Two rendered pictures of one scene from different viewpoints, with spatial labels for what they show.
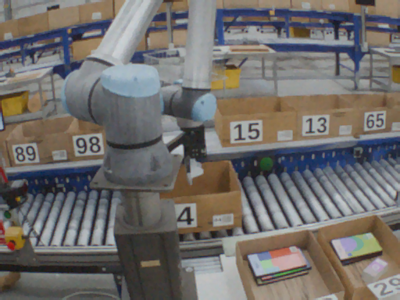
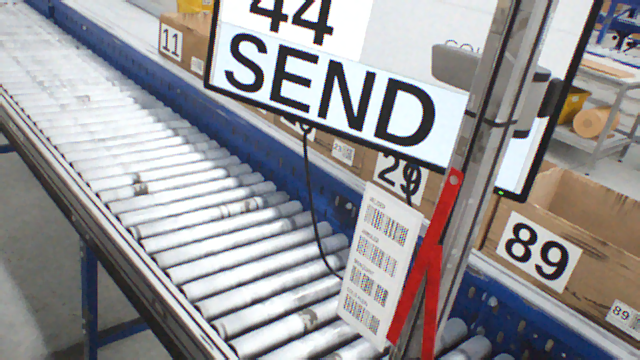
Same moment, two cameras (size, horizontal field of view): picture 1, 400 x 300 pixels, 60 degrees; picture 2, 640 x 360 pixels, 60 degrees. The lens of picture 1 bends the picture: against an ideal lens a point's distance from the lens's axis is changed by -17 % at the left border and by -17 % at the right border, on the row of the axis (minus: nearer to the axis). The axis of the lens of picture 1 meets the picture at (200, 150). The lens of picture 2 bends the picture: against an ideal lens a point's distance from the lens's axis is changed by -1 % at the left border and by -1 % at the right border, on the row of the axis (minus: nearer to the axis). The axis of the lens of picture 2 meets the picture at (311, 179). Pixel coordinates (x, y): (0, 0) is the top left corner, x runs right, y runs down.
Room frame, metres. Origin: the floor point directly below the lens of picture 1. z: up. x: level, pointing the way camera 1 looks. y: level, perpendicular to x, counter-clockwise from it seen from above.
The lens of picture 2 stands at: (0.78, 0.50, 1.52)
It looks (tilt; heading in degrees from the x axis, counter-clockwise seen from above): 26 degrees down; 49
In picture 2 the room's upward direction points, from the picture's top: 11 degrees clockwise
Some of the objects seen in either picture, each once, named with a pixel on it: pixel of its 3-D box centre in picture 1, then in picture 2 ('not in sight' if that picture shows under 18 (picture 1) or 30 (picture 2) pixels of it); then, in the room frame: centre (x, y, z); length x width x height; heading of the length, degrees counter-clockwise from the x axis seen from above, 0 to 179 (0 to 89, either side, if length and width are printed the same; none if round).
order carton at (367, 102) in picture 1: (373, 112); not in sight; (2.11, -1.07, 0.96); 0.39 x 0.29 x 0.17; 94
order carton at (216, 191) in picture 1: (189, 197); not in sight; (1.51, 0.06, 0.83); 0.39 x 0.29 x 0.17; 94
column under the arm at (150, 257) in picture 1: (151, 258); not in sight; (0.99, 0.17, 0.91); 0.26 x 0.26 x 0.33; 4
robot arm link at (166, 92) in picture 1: (166, 101); not in sight; (1.32, 0.10, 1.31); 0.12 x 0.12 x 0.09; 49
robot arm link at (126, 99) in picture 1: (128, 100); not in sight; (1.00, 0.17, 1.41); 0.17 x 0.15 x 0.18; 49
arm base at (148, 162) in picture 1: (135, 151); not in sight; (0.99, 0.17, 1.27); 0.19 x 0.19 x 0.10
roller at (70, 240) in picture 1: (76, 219); not in sight; (1.53, 0.60, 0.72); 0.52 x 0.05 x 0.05; 4
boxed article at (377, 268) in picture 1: (374, 271); not in sight; (0.93, -0.59, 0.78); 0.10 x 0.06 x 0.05; 124
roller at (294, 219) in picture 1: (284, 201); not in sight; (1.60, -0.37, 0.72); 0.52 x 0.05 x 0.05; 4
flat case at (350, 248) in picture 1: (356, 246); not in sight; (1.08, -0.57, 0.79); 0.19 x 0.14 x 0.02; 92
